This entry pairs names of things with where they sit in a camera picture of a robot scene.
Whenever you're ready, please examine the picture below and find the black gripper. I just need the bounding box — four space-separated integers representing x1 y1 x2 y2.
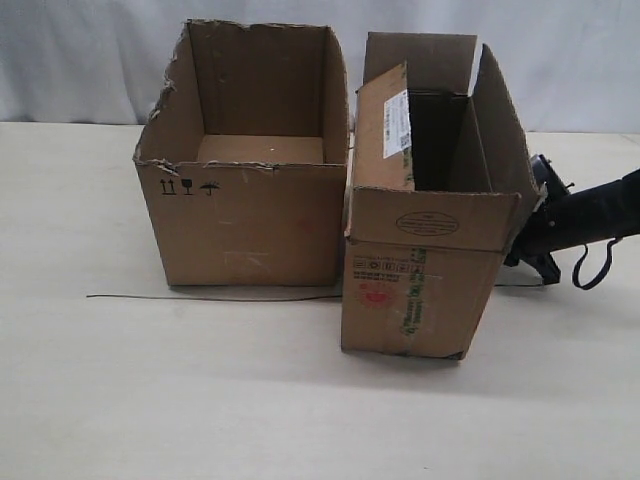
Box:
503 154 575 280

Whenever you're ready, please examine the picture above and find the narrow printed cardboard box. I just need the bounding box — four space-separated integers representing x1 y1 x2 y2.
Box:
341 32 541 360

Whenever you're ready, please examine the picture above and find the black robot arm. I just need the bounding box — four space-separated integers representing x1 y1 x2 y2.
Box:
504 155 639 291

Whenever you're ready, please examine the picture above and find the large torn cardboard box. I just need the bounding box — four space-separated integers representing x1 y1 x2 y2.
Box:
133 19 350 286

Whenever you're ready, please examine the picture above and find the thin dark line on table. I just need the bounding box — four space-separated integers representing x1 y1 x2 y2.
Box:
85 293 342 303

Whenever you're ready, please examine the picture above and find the black cable loop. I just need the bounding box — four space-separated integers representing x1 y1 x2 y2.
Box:
571 237 617 290

